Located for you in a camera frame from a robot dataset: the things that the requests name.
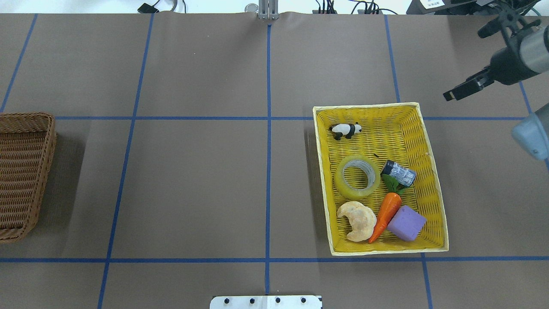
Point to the purple foam block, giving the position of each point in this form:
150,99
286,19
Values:
406,224

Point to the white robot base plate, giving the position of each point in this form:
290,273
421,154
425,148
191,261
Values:
267,302

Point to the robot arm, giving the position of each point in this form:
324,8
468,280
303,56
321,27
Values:
532,132

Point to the toy croissant bread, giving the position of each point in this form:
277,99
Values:
361,219

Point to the yellow woven basket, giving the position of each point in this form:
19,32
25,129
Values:
396,132

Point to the orange toy carrot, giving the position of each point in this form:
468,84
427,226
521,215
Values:
390,205

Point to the brown wicker basket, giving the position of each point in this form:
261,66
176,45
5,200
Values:
27,145

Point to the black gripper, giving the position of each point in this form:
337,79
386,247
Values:
509,66

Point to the yellow-green tape roll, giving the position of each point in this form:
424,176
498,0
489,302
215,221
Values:
371,171

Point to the panda toy figure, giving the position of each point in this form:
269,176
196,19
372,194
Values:
347,130

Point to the metal clamp bracket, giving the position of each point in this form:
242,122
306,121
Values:
268,10

